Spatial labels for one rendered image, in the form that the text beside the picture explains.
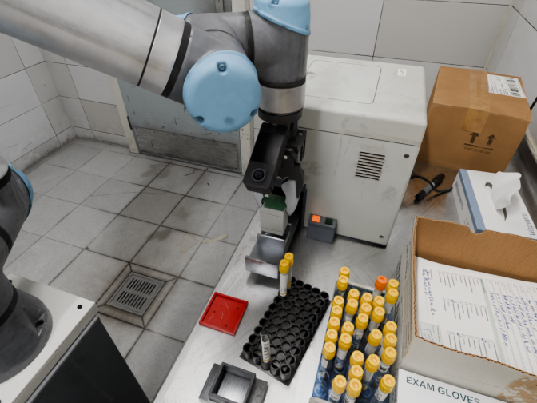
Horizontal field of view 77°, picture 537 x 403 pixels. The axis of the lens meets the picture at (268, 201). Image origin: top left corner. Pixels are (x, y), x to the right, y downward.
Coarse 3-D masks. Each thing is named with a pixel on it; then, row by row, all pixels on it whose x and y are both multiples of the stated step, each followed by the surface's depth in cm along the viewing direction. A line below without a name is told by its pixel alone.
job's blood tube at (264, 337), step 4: (264, 328) 49; (260, 332) 48; (264, 332) 49; (268, 332) 48; (264, 336) 48; (268, 336) 49; (264, 340) 48; (268, 340) 49; (264, 344) 49; (268, 344) 50; (264, 348) 50; (268, 348) 50; (264, 352) 51; (268, 352) 51; (264, 356) 51; (268, 356) 52; (264, 360) 52; (268, 360) 52
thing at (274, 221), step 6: (264, 204) 64; (264, 210) 63; (270, 210) 62; (276, 210) 62; (264, 216) 64; (270, 216) 63; (276, 216) 63; (282, 216) 62; (264, 222) 65; (270, 222) 64; (276, 222) 64; (282, 222) 63; (264, 228) 66; (270, 228) 65; (276, 228) 65; (282, 228) 64; (282, 234) 66
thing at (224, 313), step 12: (216, 300) 63; (228, 300) 63; (240, 300) 63; (204, 312) 61; (216, 312) 62; (228, 312) 62; (240, 312) 62; (204, 324) 59; (216, 324) 60; (228, 324) 60
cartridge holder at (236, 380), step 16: (224, 368) 52; (240, 368) 51; (208, 384) 51; (224, 384) 51; (240, 384) 51; (256, 384) 51; (208, 400) 49; (224, 400) 47; (240, 400) 49; (256, 400) 49
